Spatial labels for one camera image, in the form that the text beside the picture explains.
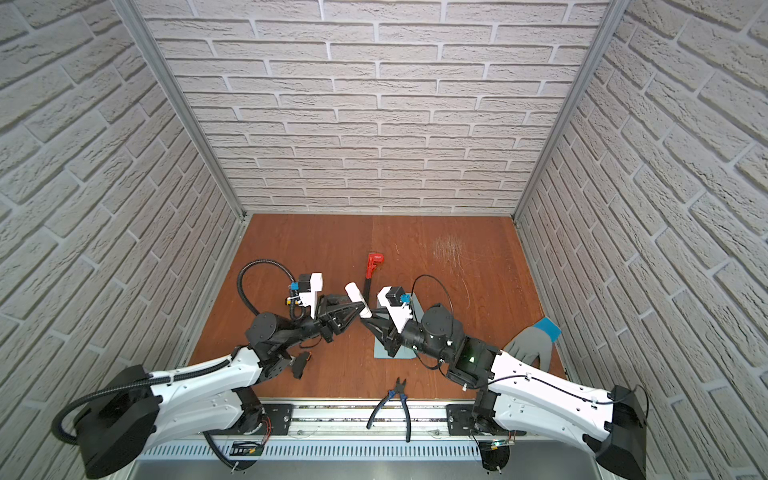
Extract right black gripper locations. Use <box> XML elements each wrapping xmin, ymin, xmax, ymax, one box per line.
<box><xmin>366</xmin><ymin>308</ymin><xmax>454</xmax><ymax>367</ymax></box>

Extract white glue stick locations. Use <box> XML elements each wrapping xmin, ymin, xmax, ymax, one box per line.
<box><xmin>345</xmin><ymin>282</ymin><xmax>372</xmax><ymax>319</ymax></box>

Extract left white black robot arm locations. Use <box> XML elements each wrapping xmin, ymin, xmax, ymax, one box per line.
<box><xmin>50</xmin><ymin>273</ymin><xmax>370</xmax><ymax>479</ymax></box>

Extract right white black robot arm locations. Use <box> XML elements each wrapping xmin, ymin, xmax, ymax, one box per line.
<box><xmin>360</xmin><ymin>286</ymin><xmax>648</xmax><ymax>479</ymax></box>

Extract blue black pliers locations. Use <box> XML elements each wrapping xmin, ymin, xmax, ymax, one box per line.
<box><xmin>366</xmin><ymin>377</ymin><xmax>413</xmax><ymax>444</ymax></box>

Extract small black clip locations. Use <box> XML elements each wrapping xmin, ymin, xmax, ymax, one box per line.
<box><xmin>291</xmin><ymin>351</ymin><xmax>311</xmax><ymax>380</ymax></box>

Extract red black pipe wrench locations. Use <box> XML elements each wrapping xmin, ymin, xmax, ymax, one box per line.
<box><xmin>363</xmin><ymin>253</ymin><xmax>384</xmax><ymax>299</ymax></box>

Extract grey blue work glove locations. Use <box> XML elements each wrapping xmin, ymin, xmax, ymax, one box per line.
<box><xmin>503</xmin><ymin>317</ymin><xmax>562</xmax><ymax>372</ymax></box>

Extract aluminium frame rail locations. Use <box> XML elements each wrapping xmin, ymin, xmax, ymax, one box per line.
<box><xmin>122</xmin><ymin>383</ymin><xmax>613</xmax><ymax>444</ymax></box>

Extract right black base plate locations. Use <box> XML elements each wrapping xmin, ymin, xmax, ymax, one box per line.
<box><xmin>445</xmin><ymin>403</ymin><xmax>528</xmax><ymax>440</ymax></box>

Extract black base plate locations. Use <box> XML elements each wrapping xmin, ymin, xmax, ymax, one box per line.
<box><xmin>445</xmin><ymin>403</ymin><xmax>528</xmax><ymax>440</ymax></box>
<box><xmin>236</xmin><ymin>403</ymin><xmax>294</xmax><ymax>436</ymax></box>

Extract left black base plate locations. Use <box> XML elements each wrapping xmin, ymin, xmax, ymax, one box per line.
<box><xmin>236</xmin><ymin>403</ymin><xmax>294</xmax><ymax>436</ymax></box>

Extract white slotted cable duct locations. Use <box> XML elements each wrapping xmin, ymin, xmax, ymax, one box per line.
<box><xmin>139</xmin><ymin>441</ymin><xmax>485</xmax><ymax>463</ymax></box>

